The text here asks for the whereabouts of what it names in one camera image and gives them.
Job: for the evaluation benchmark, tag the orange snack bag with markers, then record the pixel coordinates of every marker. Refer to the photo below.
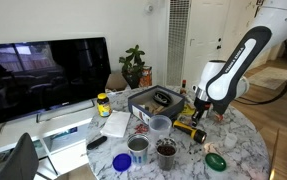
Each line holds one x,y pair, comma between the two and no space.
146,77

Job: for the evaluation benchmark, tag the white paper napkin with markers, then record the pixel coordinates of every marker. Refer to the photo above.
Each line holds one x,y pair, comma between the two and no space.
115,124

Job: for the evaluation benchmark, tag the blue round lid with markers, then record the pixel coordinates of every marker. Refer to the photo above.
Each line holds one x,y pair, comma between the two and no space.
122,162

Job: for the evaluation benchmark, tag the green leafy plant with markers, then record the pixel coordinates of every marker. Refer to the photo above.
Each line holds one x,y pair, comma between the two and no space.
133,60

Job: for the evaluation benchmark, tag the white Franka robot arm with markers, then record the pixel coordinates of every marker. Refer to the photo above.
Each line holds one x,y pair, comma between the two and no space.
236,66

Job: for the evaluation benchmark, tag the black oval case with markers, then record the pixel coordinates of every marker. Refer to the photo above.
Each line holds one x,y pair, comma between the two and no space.
163,98

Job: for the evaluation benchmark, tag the clear plastic cup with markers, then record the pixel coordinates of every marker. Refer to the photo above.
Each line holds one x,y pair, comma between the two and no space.
160,128

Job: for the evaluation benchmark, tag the vitamin bottle with yellow lid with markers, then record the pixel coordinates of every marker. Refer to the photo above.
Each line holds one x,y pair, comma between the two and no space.
103,106

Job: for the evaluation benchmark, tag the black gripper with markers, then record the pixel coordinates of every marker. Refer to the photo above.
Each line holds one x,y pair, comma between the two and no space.
203,106

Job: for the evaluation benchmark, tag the white door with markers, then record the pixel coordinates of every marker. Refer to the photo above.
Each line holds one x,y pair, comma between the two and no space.
206,36

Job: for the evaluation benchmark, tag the navy cardboard box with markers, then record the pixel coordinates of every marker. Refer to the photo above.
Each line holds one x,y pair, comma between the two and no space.
139,110

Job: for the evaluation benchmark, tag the white television stand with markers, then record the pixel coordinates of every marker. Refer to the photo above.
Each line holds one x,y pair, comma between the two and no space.
63,133

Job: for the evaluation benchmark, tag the hot sauce bottle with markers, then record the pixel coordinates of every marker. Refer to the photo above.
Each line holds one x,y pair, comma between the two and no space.
183,87

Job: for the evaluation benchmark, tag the red snack packet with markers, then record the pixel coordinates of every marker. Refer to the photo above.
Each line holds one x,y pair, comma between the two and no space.
141,128

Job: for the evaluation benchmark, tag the metal tin can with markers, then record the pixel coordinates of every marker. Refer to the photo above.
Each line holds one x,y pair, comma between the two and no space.
138,151

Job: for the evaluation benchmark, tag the black remote control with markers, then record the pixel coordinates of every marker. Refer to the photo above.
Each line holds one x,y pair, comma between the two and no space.
97,142

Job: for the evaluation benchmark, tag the cup with coffee beans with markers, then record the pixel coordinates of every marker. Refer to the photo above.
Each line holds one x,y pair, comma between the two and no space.
166,156

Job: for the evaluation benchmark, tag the white wall heater grille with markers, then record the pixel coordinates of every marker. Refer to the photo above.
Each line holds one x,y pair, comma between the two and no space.
178,43

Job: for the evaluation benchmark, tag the purple and white packet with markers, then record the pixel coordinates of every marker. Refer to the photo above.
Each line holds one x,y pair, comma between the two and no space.
184,119

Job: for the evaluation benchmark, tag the white wall thermostat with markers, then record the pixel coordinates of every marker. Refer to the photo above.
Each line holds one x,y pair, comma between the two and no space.
149,8

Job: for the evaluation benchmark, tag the green round lid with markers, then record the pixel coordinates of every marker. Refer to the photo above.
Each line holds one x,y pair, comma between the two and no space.
215,162

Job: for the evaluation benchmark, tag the yellow printed packet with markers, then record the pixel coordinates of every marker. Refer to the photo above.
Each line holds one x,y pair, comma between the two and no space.
188,110

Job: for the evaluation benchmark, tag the dark plant pot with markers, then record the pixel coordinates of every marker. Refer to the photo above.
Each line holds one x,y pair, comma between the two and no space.
132,80

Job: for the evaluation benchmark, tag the black flat screen television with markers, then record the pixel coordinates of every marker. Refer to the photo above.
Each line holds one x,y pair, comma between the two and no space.
43,76

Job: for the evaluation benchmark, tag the beige floor rug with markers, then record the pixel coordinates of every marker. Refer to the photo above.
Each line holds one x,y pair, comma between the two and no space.
271,78

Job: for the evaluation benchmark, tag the dark grey chair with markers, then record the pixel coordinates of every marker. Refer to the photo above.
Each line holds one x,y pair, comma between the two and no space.
19,160

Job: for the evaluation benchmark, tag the yellow and black torch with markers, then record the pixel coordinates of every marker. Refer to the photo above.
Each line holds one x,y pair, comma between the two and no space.
188,130

